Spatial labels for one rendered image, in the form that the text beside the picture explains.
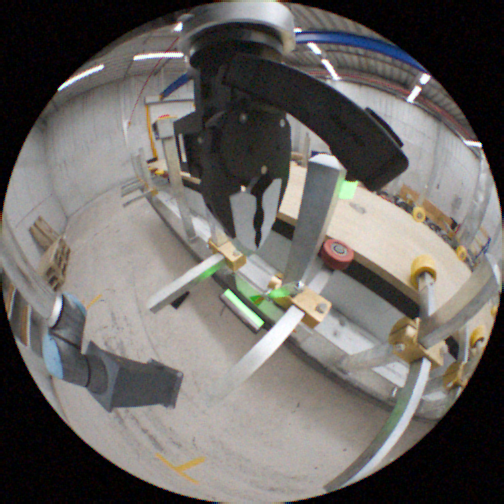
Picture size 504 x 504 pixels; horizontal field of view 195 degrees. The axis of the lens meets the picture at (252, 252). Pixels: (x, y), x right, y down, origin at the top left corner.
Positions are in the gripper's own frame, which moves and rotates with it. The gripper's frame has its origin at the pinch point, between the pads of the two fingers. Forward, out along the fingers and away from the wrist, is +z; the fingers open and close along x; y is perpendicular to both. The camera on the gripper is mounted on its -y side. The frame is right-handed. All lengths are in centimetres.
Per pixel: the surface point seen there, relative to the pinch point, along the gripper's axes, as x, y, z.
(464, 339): -19, -56, 6
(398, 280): -26.7, -25.8, 11.4
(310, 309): -6.3, -9.1, 13.9
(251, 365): 8.3, -7.7, 14.9
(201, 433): 69, -22, 101
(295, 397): 4, -44, 101
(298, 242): -6.1, -2.5, 1.1
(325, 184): -6.1, -3.9, -7.6
